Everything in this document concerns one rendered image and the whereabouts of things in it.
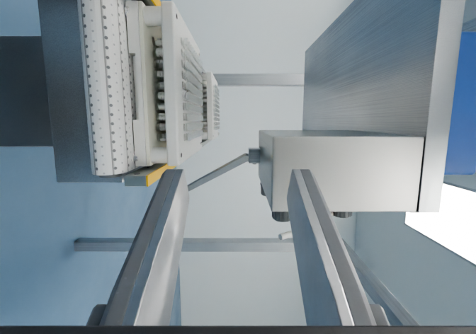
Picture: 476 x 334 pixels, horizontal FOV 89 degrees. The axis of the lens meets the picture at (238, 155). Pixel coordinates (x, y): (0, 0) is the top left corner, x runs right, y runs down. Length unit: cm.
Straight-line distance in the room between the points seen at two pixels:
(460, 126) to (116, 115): 48
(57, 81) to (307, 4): 404
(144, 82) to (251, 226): 382
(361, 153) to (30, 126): 57
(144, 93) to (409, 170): 39
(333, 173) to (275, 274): 425
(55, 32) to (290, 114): 359
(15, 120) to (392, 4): 69
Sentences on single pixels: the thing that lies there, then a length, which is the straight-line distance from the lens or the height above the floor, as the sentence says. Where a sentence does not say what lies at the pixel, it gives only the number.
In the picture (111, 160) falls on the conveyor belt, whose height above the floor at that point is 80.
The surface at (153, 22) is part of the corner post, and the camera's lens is 43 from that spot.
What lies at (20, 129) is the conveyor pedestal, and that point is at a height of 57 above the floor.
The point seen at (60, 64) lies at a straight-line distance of 44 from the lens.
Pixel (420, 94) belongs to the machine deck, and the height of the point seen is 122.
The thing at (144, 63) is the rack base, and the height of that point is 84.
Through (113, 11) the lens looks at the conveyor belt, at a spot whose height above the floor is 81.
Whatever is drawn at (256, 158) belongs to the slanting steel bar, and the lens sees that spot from 50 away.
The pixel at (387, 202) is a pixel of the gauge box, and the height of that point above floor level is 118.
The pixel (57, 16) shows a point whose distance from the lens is 46.
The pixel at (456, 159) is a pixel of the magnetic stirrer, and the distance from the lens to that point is 47.
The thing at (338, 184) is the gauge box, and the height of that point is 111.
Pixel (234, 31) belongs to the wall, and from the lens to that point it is 404.
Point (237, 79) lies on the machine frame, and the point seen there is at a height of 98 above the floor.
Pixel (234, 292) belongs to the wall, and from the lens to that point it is 470.
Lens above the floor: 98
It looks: level
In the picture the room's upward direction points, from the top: 90 degrees clockwise
